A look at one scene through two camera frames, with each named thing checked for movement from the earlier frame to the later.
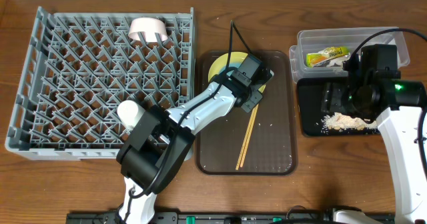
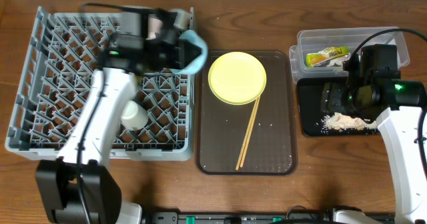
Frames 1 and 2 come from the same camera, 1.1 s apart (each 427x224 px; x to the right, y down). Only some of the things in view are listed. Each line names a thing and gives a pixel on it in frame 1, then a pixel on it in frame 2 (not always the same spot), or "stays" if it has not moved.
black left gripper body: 257,93 → 183,54
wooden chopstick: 242,150 stays
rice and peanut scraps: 340,121 stays
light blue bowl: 231,73 → 198,63
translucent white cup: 129,113 stays
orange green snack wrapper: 326,55 stays
